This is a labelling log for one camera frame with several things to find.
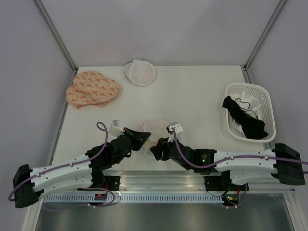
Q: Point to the right aluminium frame post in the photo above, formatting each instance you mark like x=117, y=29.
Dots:
x=269, y=25

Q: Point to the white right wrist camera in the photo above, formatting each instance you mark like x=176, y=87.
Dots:
x=175, y=126

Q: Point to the orange floral patterned bra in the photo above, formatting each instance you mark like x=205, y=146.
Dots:
x=91, y=88

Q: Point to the white perforated plastic basket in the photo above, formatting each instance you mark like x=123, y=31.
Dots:
x=264, y=113

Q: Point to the aluminium mounting rail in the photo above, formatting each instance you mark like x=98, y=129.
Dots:
x=164, y=181

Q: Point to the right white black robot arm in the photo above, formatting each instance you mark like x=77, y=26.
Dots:
x=281, y=162

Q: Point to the left aluminium frame post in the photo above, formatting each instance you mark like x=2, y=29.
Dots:
x=56, y=35

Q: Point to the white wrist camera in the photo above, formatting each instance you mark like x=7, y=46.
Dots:
x=115, y=129
x=175, y=126

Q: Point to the black garment in basket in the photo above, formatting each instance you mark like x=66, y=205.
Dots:
x=252, y=127

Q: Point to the aluminium frame post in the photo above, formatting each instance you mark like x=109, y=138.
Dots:
x=269, y=25
x=56, y=35

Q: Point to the white mesh laundry bag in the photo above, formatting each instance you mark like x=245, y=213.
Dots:
x=139, y=72

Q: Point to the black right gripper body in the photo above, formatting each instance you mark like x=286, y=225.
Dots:
x=165, y=146

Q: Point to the white garment in basket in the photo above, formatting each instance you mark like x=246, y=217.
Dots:
x=248, y=103

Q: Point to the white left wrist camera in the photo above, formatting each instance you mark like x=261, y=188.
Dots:
x=115, y=129

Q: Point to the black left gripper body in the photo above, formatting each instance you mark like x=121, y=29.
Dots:
x=134, y=146

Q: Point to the white slotted cable duct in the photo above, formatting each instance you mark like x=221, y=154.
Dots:
x=133, y=198

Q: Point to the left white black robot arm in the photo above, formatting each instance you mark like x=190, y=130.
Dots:
x=83, y=173

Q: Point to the pink-trimmed mesh laundry bag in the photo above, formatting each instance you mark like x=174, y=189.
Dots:
x=158, y=129

